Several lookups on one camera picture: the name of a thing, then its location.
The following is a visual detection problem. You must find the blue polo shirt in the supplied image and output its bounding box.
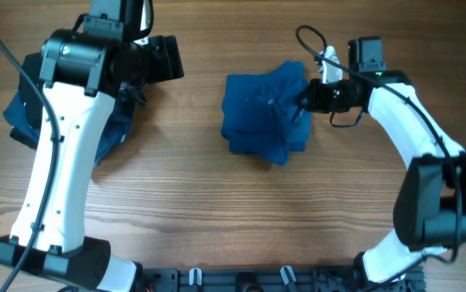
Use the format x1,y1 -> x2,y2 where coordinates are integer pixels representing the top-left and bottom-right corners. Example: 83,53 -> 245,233
220,61 -> 311,165

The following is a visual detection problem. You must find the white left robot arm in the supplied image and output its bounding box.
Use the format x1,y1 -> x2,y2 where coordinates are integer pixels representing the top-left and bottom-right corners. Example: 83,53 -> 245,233
0,29 -> 183,291

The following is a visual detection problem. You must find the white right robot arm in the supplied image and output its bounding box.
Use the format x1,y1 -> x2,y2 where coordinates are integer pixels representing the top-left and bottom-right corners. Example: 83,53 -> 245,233
294,71 -> 466,288

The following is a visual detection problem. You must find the navy blue folded shirt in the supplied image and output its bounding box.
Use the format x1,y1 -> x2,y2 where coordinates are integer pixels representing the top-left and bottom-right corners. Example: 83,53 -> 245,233
2,87 -> 140,167

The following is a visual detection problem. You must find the dark green folded shirt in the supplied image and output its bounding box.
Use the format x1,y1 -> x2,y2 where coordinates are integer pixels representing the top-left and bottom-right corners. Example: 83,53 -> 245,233
3,53 -> 44,149

